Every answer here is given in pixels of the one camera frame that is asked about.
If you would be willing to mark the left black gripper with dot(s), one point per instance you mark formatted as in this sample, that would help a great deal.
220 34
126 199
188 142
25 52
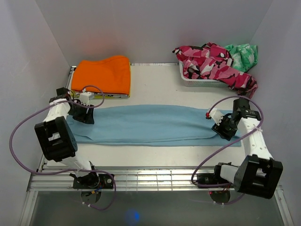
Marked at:
86 118

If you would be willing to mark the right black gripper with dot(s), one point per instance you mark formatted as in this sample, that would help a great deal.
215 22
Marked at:
219 130

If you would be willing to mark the light blue trousers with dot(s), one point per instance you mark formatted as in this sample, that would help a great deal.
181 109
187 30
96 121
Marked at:
147 125

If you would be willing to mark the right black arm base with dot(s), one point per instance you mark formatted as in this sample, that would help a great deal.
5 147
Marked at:
210 180

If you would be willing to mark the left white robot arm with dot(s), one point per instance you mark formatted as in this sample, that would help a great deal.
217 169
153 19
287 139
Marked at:
56 138

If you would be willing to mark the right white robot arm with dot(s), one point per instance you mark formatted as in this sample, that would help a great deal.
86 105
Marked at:
259 173

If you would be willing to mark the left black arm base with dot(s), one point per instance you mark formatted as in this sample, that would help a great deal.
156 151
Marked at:
92 181

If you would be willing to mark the folded yellow patterned trousers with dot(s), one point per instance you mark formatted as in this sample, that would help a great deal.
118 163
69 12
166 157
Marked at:
97 95

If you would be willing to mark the folded orange trousers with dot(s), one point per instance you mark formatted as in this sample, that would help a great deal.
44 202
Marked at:
111 75

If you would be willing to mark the pink camouflage trousers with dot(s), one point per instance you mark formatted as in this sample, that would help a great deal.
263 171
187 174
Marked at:
213 62

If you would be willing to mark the green tie-dye trousers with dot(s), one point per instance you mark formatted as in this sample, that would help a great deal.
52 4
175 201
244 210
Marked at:
244 56

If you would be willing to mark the white plastic basket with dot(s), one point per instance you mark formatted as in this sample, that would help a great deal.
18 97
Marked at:
199 82

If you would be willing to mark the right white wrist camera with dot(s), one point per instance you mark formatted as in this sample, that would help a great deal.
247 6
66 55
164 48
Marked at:
216 115

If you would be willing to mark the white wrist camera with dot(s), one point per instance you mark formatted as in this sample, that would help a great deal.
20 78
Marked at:
216 115
86 97

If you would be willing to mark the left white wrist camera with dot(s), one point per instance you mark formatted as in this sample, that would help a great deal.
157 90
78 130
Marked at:
86 97

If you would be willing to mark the aluminium mounting rail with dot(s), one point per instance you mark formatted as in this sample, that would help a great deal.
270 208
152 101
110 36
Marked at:
127 180

